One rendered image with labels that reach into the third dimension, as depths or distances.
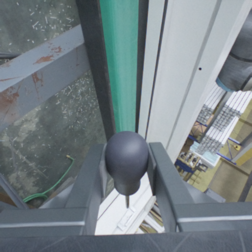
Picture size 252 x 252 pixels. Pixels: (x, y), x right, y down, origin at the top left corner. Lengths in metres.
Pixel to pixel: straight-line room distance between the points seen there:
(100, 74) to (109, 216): 0.31
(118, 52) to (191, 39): 0.07
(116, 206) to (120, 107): 0.26
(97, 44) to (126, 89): 0.06
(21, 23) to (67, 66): 0.92
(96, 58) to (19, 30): 0.93
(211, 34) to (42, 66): 0.15
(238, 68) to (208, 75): 0.77
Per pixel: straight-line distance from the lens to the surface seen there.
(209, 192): 0.55
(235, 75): 0.99
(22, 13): 1.10
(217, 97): 4.71
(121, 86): 0.19
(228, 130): 5.10
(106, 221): 0.42
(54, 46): 0.20
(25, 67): 0.18
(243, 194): 14.20
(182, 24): 0.20
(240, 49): 0.94
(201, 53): 0.21
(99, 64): 0.19
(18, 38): 1.11
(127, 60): 0.19
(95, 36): 0.17
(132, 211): 0.42
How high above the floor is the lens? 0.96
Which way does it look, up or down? 23 degrees down
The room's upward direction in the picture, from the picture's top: 123 degrees clockwise
